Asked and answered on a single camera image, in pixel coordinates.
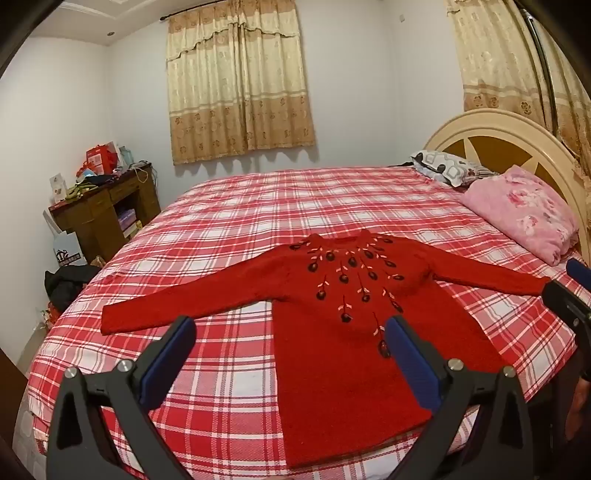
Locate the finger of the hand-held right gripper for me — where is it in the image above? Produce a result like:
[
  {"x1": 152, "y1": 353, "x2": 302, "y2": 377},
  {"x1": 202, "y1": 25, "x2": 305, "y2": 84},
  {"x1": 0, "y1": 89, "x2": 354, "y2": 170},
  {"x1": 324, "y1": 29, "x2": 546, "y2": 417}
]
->
[
  {"x1": 566, "y1": 258, "x2": 591, "y2": 291},
  {"x1": 541, "y1": 279, "x2": 591, "y2": 330}
]

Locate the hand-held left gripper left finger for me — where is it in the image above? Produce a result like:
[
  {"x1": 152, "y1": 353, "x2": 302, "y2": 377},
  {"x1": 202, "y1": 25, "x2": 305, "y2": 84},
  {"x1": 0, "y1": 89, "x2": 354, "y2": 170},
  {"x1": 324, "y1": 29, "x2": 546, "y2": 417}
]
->
[{"x1": 45, "y1": 315, "x2": 197, "y2": 480}]

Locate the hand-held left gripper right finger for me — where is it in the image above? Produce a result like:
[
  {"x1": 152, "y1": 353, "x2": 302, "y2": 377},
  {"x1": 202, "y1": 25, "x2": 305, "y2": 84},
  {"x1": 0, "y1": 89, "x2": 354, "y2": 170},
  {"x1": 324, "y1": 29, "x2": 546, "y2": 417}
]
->
[{"x1": 385, "y1": 316, "x2": 539, "y2": 480}]

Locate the red embroidered knit sweater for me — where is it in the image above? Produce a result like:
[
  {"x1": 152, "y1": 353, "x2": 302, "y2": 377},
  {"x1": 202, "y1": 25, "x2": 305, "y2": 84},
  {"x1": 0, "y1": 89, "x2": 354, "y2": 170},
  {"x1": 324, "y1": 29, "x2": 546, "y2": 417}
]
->
[{"x1": 100, "y1": 229, "x2": 552, "y2": 472}]

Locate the person's right hand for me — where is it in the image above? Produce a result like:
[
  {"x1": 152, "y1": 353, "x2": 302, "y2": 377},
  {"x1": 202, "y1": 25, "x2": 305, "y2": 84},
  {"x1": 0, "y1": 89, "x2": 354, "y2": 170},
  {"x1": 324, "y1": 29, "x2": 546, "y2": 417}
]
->
[{"x1": 571, "y1": 379, "x2": 591, "y2": 439}]

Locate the pink floral pillow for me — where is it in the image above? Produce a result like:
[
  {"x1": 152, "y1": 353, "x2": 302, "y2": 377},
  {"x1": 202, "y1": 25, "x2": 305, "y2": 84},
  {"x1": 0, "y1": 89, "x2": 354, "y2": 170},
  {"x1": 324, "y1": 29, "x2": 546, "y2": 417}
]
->
[{"x1": 462, "y1": 166, "x2": 580, "y2": 266}]

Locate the black bag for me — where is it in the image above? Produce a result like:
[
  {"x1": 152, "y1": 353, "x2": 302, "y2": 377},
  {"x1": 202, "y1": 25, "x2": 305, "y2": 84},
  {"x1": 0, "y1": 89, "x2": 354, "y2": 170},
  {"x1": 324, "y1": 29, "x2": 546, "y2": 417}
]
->
[{"x1": 45, "y1": 265, "x2": 100, "y2": 312}]

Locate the white shopping bag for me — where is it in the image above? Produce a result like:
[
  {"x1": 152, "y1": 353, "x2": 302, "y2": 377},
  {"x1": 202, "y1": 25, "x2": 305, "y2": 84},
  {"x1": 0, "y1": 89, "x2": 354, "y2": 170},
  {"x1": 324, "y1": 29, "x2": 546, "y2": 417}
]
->
[{"x1": 44, "y1": 210, "x2": 88, "y2": 268}]

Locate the cream wooden headboard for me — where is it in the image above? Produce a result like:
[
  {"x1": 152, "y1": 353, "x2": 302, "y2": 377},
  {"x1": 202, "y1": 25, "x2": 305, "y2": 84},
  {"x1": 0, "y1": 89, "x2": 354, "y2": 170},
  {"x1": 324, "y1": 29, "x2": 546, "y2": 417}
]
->
[{"x1": 422, "y1": 109, "x2": 591, "y2": 273}]

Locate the brown wooden door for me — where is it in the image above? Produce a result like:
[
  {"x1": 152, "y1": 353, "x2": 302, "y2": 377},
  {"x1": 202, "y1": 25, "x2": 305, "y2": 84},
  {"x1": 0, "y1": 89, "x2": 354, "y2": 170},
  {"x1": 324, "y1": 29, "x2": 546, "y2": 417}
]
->
[{"x1": 0, "y1": 355, "x2": 29, "y2": 462}]

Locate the brown wooden desk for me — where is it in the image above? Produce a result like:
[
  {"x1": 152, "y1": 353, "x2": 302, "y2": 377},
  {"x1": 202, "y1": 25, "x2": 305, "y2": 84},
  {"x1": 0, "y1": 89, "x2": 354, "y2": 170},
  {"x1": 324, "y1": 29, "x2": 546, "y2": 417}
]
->
[{"x1": 48, "y1": 161, "x2": 161, "y2": 264}]

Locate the grey patterned pillow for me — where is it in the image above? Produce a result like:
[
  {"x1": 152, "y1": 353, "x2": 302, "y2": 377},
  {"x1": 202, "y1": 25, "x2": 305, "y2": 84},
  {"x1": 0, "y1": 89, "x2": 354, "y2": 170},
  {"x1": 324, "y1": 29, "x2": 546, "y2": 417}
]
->
[{"x1": 411, "y1": 150, "x2": 499, "y2": 188}]

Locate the bed with red plaid sheet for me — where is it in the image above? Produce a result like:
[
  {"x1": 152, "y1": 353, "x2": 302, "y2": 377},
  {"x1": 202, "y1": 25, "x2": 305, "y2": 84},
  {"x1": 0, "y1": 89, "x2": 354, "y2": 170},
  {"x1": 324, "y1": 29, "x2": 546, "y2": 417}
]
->
[{"x1": 14, "y1": 164, "x2": 591, "y2": 480}]

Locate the green cloth pile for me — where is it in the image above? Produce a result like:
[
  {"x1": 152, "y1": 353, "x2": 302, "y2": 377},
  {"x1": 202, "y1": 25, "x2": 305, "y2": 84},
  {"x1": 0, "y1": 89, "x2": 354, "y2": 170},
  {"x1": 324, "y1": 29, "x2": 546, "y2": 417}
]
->
[{"x1": 65, "y1": 182, "x2": 100, "y2": 201}]

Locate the red gift bag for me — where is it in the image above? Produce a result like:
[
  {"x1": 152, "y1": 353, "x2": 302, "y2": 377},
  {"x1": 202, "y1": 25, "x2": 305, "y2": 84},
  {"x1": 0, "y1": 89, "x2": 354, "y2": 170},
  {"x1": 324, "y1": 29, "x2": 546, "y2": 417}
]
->
[{"x1": 85, "y1": 142, "x2": 118, "y2": 174}]

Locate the chrome metal pole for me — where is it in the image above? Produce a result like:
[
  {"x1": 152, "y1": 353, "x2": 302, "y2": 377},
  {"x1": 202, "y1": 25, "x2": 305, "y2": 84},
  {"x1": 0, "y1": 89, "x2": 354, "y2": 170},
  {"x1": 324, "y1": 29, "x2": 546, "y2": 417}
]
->
[{"x1": 522, "y1": 0, "x2": 561, "y2": 134}]

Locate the beige floral curtain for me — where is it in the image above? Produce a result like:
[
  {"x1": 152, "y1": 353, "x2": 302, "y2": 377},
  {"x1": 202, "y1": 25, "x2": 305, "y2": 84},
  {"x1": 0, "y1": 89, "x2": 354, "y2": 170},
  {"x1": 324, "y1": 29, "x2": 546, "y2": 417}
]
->
[{"x1": 444, "y1": 0, "x2": 591, "y2": 185}]

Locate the beige window curtain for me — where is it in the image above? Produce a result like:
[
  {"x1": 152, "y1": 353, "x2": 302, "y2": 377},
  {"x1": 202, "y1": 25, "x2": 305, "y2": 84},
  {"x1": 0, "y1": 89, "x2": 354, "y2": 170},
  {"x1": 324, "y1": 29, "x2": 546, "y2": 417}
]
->
[{"x1": 165, "y1": 0, "x2": 317, "y2": 166}]

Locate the black curtain rod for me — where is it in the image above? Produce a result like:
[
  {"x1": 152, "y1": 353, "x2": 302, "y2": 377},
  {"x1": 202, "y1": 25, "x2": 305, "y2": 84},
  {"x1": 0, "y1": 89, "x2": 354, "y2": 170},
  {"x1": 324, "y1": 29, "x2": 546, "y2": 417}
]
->
[{"x1": 160, "y1": 0, "x2": 241, "y2": 21}]

